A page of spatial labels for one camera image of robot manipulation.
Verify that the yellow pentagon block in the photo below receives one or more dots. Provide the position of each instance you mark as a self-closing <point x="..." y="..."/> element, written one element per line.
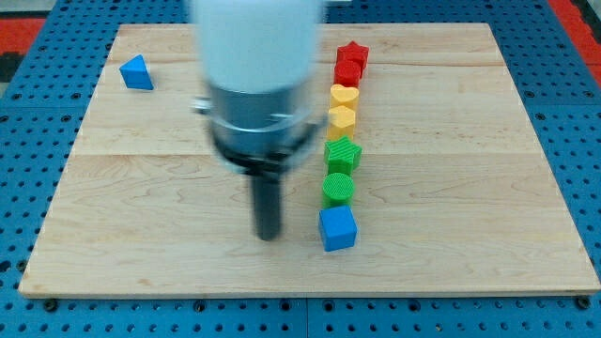
<point x="342" y="122"/>

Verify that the red cylinder block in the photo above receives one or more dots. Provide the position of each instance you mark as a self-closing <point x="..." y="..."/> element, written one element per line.
<point x="347" y="73"/>

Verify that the blue cube block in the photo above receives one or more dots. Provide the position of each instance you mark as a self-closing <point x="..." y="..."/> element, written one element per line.
<point x="337" y="228"/>

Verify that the blue triangle block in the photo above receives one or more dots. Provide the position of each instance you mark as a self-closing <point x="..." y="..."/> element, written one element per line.
<point x="135" y="74"/>

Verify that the yellow heart block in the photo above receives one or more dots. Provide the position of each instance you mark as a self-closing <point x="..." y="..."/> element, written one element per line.
<point x="347" y="96"/>

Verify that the wooden board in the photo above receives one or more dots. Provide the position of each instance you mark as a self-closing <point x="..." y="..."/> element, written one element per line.
<point x="454" y="195"/>

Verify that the red star block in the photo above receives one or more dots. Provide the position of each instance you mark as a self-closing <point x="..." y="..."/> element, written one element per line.
<point x="353" y="52"/>

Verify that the green star block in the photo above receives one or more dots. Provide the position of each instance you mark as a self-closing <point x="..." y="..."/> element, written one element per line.
<point x="342" y="156"/>

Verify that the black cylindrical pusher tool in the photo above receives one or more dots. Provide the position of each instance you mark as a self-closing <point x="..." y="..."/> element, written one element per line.
<point x="266" y="194"/>

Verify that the green cylinder block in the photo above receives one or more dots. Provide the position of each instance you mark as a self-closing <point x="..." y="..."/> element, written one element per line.
<point x="337" y="190"/>

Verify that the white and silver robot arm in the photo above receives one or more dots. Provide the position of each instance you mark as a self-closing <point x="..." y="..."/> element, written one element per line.
<point x="257" y="59"/>

